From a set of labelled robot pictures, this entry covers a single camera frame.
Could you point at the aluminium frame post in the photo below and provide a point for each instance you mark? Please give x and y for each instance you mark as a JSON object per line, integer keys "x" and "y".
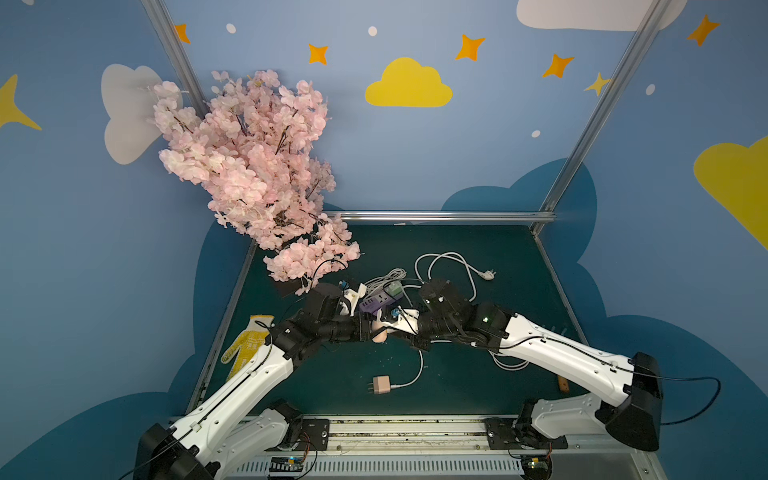
{"x": 645, "y": 34}
{"x": 164, "y": 27}

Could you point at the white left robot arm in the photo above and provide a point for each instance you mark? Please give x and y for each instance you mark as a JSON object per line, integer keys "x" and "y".
{"x": 234, "y": 390}

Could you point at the pink artificial blossom tree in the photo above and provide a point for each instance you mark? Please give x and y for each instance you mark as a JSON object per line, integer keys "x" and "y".
{"x": 252, "y": 153}

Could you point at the left aluminium frame post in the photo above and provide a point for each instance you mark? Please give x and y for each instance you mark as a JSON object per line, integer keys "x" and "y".
{"x": 164, "y": 27}

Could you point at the green charger plug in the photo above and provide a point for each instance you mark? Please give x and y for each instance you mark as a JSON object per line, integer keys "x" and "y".
{"x": 394, "y": 289}

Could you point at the right aluminium frame post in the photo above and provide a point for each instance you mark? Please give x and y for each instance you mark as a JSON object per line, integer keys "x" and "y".
{"x": 645, "y": 34}

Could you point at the pink charger adapter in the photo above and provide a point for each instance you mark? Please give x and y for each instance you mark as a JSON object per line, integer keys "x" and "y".
{"x": 381, "y": 385}

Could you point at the aluminium back frame rail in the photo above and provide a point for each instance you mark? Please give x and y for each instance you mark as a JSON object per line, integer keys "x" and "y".
{"x": 444, "y": 217}

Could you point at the yellow work glove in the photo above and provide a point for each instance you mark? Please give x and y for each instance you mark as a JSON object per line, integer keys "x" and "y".
{"x": 246, "y": 344}

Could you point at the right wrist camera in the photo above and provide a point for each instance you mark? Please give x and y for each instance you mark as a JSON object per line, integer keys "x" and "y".
{"x": 403, "y": 319}

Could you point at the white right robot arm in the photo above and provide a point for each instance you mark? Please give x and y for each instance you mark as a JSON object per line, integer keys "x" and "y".
{"x": 623, "y": 395}

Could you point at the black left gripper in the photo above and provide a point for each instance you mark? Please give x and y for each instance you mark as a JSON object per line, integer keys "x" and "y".
{"x": 365, "y": 327}

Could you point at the purple power strip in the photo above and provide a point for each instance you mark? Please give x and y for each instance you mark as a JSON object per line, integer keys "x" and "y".
{"x": 375, "y": 302}

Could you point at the orange handled garden fork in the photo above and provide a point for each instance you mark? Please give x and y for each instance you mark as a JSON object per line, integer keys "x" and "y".
{"x": 563, "y": 384}

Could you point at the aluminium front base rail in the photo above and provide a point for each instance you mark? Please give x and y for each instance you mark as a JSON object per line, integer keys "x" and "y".
{"x": 438, "y": 447}

